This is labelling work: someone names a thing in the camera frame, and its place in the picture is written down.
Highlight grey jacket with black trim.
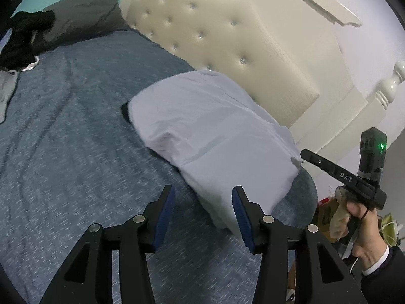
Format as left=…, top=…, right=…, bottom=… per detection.
left=121, top=70, right=303, bottom=230

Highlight white cloth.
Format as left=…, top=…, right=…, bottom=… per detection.
left=19, top=55, right=40, bottom=71

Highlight person's right forearm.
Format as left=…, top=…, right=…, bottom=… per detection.
left=361, top=244, right=405, bottom=304

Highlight black garment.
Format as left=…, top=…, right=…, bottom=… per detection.
left=0, top=10, right=57, bottom=71

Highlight grey pants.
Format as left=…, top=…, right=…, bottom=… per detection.
left=0, top=69, right=20, bottom=124

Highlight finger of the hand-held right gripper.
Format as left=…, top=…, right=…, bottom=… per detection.
left=300, top=148, right=341, bottom=178

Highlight dark grey rolled duvet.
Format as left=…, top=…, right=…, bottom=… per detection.
left=11, top=0, right=130, bottom=55

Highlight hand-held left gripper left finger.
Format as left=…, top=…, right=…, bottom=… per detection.
left=39, top=184, right=176, bottom=304

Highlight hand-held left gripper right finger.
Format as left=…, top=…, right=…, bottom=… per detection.
left=232, top=186, right=368, bottom=304

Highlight person's right hand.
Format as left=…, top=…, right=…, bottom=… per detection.
left=345, top=201, right=390, bottom=272

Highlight cream tufted headboard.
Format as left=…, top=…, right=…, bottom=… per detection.
left=118, top=0, right=405, bottom=166

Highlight bed with blue sheet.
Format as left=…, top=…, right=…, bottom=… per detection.
left=0, top=28, right=318, bottom=304

